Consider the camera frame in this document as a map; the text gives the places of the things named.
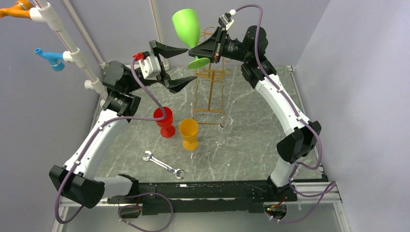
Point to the green plastic wine glass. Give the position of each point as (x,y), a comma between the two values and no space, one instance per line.
(187,26)

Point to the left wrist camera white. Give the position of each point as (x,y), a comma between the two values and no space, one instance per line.
(149,64)

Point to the silver open-end wrench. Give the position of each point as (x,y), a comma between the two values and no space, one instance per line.
(178,173)

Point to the gold wire wine glass rack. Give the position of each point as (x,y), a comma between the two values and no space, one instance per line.
(208,105)

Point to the blue pipe fitting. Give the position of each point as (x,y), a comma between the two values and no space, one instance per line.
(55,60)

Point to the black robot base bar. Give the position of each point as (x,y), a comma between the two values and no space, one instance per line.
(220,196)

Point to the orange pipe fitting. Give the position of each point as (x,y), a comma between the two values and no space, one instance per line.
(20,9)

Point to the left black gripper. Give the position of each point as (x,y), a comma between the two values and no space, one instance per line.
(165,51)

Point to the red plastic wine glass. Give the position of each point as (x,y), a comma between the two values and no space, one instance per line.
(166,125)

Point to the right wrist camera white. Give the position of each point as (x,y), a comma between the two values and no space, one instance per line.
(226,21)

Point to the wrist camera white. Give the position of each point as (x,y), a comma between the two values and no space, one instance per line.
(149,64)
(226,21)

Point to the clear wine glass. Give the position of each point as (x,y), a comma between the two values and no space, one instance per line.
(224,126)

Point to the orange plastic wine glass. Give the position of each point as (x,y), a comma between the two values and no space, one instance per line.
(188,129)

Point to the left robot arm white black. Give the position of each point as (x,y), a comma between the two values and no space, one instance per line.
(76,179)

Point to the white PVC pipe frame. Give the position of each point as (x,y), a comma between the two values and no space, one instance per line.
(45,13)

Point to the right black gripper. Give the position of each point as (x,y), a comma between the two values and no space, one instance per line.
(208,49)

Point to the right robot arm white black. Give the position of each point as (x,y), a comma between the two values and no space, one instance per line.
(300,131)

